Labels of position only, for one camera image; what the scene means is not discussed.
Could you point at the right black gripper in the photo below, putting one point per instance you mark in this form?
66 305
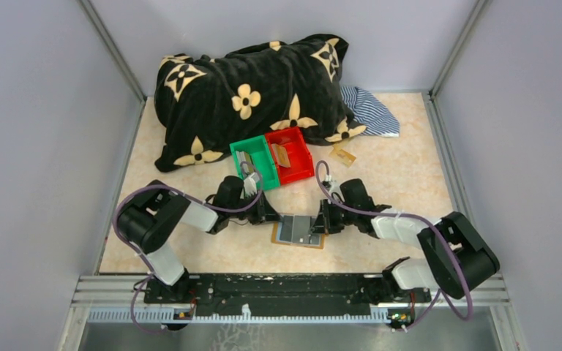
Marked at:
326 218

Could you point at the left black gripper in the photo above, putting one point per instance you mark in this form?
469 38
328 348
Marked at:
265 214

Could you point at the tan leather card holder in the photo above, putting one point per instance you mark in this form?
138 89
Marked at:
295 230

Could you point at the green plastic bin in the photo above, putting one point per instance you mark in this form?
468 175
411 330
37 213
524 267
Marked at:
260 156

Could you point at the translucent yellow card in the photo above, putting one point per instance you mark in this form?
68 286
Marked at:
339 154

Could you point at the red plastic bin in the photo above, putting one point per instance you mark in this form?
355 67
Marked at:
302 166

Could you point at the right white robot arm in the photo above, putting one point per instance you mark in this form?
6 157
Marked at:
456 258

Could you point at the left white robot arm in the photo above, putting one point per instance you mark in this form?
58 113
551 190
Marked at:
146 219

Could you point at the cards in green bin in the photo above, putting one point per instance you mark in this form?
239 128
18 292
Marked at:
244 159

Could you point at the gold card in red bin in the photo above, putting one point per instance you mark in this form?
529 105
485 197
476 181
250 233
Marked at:
281 155

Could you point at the black floral plush blanket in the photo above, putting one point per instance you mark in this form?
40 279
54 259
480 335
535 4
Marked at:
206 104

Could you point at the blue striped cloth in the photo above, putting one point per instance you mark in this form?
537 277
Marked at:
369 111

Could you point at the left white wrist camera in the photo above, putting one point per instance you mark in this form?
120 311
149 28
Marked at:
251 184

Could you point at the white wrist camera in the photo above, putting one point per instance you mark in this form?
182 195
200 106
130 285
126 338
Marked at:
251 184
331 185

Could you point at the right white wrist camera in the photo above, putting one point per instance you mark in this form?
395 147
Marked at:
331 185

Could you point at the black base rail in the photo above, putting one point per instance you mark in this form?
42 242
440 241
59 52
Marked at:
283 295

